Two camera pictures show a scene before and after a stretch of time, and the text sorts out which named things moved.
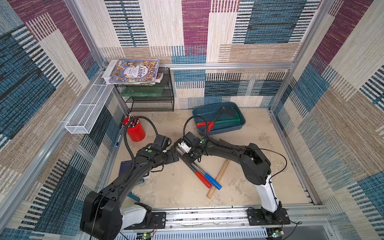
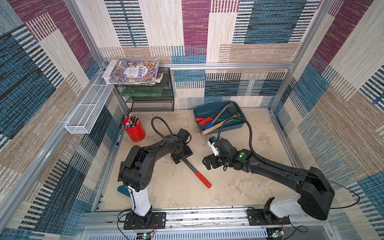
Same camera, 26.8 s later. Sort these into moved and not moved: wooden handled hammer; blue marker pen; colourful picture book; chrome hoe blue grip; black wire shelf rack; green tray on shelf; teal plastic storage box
Moved: chrome hoe blue grip; wooden handled hammer
Not moved: colourful picture book; black wire shelf rack; green tray on shelf; blue marker pen; teal plastic storage box
